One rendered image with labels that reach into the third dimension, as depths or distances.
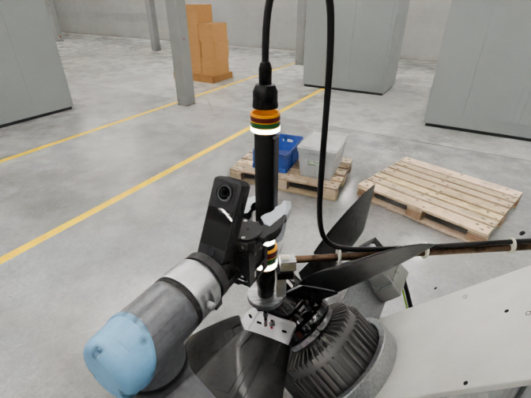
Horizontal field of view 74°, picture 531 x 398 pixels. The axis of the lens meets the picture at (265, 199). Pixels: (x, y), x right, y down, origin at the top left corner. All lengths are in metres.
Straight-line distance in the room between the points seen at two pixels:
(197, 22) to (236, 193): 8.40
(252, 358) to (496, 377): 0.39
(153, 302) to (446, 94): 5.78
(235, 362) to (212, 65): 8.24
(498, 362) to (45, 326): 2.46
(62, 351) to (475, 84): 5.63
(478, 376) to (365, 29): 7.31
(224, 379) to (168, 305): 0.31
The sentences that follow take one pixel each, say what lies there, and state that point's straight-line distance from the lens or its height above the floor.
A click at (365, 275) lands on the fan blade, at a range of 0.71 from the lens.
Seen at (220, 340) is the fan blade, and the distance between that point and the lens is 0.93.
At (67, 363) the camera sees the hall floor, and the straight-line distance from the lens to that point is 2.45.
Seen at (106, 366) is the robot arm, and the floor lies 1.49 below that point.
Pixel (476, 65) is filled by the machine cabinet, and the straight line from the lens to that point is 5.94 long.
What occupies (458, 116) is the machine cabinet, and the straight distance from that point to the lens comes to 6.08.
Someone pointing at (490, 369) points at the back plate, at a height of 1.30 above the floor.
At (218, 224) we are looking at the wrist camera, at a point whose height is 1.53.
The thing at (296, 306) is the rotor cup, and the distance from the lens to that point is 0.79.
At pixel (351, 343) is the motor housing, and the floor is 1.18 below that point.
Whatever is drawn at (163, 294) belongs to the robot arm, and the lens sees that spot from 0.42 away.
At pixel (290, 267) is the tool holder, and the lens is 0.65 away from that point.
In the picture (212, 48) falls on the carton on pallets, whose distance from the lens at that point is 8.69.
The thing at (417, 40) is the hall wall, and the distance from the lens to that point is 12.72.
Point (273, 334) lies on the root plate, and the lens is 0.76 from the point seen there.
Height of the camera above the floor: 1.80
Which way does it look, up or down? 30 degrees down
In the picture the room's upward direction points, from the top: straight up
